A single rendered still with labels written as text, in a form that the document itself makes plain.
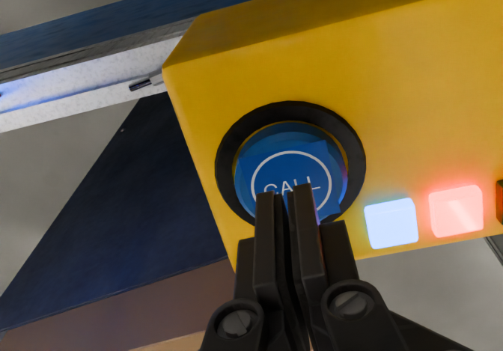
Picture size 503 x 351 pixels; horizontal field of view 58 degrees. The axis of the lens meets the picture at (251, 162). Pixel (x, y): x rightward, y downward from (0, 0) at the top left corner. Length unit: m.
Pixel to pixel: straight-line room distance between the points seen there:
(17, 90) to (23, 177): 1.19
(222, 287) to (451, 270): 1.44
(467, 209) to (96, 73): 0.31
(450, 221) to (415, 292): 1.60
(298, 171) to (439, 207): 0.06
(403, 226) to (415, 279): 1.56
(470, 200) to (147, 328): 0.26
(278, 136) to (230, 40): 0.04
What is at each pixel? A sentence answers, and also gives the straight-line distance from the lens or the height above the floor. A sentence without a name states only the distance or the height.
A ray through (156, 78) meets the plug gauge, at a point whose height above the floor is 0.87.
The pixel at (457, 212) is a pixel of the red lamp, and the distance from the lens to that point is 0.18.
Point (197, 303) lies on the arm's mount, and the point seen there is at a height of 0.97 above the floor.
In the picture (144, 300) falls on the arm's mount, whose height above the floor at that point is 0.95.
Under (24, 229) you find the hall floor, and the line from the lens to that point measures 1.73.
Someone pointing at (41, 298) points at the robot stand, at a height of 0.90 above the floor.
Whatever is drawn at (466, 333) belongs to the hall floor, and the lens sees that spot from 2.00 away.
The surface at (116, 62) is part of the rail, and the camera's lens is 0.39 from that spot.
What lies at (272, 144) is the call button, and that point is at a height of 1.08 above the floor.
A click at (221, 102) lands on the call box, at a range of 0.16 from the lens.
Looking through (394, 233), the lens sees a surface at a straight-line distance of 0.18.
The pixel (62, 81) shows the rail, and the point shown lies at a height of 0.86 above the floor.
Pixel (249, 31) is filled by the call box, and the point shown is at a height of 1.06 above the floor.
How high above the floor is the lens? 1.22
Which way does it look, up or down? 61 degrees down
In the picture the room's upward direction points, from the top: 176 degrees counter-clockwise
